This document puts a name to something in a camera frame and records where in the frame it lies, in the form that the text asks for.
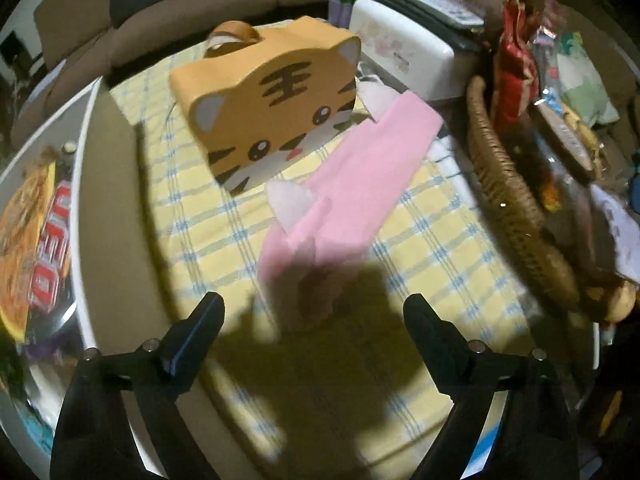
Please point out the green white tissue pack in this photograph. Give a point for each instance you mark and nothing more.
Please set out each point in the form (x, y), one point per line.
(582, 88)

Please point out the orange tiger tissue box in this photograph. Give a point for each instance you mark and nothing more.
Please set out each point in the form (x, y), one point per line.
(260, 99)

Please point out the white storage bin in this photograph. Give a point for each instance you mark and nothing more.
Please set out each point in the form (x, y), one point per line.
(117, 295)

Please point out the brown sofa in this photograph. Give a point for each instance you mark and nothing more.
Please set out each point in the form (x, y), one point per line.
(79, 44)

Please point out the woven wicker basket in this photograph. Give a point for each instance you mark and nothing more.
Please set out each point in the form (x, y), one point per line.
(519, 217)

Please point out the blue UTO box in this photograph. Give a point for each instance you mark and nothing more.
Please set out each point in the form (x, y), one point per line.
(481, 452)

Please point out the red snack bag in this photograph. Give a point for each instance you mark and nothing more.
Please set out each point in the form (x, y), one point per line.
(516, 80)

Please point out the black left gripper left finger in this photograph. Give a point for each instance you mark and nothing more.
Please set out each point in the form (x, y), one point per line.
(93, 439)

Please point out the pink cloth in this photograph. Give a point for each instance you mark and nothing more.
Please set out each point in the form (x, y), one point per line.
(323, 227)

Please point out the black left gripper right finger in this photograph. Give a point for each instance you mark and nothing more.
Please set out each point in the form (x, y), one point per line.
(535, 438)

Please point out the yellow checkered tablecloth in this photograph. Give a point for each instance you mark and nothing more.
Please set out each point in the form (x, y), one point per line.
(351, 398)

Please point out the white floral box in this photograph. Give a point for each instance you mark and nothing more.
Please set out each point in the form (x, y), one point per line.
(436, 64)

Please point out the UFO instant noodle bowl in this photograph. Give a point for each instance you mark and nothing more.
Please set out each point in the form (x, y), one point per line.
(37, 297)

